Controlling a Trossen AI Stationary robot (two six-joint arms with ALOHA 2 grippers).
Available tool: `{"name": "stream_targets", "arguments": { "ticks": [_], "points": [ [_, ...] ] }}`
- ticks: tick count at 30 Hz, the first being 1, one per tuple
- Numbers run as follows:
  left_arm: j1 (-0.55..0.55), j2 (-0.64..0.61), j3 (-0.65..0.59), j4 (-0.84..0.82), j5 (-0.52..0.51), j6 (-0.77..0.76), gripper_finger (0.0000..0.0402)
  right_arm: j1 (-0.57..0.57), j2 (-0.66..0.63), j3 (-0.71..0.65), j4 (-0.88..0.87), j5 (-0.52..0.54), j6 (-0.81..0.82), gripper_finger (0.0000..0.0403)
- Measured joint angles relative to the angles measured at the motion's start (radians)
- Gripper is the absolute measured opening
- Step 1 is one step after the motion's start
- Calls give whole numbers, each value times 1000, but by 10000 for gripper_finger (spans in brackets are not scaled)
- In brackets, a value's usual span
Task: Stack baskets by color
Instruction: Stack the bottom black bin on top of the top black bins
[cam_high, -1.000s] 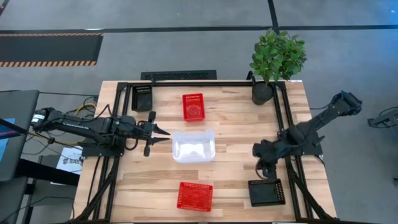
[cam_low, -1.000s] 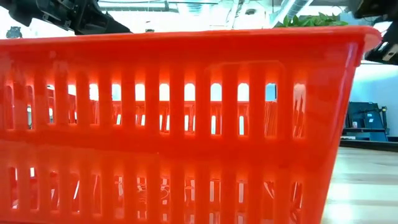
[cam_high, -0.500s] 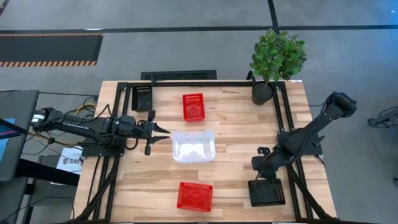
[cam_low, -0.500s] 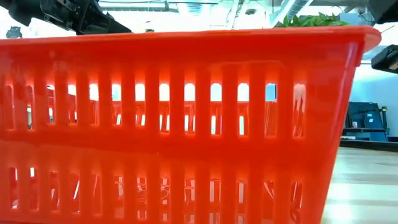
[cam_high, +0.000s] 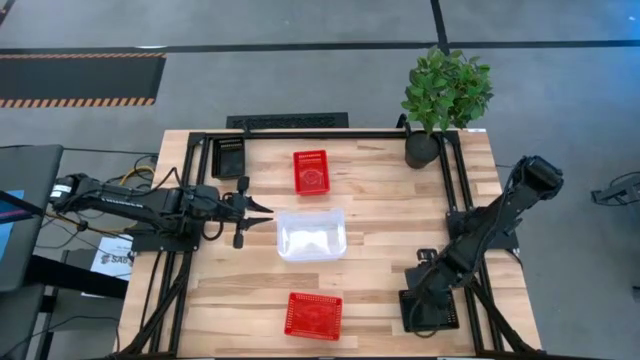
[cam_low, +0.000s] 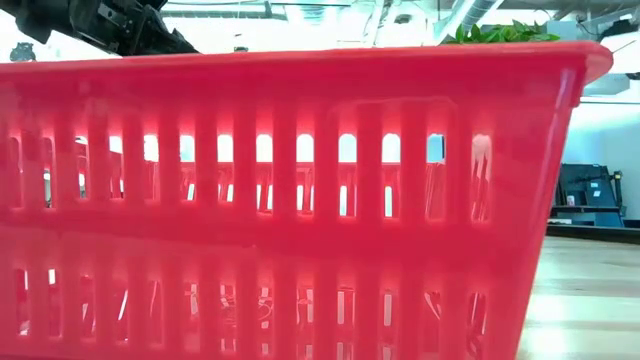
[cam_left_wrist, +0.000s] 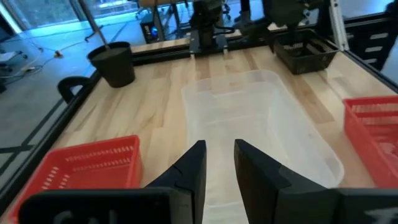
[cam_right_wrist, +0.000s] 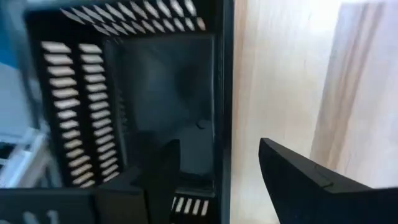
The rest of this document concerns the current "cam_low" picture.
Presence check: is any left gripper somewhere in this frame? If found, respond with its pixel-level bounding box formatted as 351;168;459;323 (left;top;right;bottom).
67;0;200;57

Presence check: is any red slotted plastic basket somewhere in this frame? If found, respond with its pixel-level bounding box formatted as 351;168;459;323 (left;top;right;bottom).
0;40;615;360

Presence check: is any black ceiling device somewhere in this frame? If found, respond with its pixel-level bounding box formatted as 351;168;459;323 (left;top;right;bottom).
8;41;37;64

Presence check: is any green leafy plant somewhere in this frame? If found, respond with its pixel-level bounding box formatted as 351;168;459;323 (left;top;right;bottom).
442;18;562;45

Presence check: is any blue machine cart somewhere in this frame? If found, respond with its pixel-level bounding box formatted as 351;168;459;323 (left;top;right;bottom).
551;162;627;229

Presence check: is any black overhead fixture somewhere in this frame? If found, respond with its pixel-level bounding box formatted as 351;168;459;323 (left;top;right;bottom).
597;18;640;42

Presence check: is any slanted silver ventilation duct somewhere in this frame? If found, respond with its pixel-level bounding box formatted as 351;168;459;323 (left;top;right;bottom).
433;0;504;44

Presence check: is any black aluminium table frame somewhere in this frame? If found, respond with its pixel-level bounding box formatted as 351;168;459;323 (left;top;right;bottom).
545;223;640;246

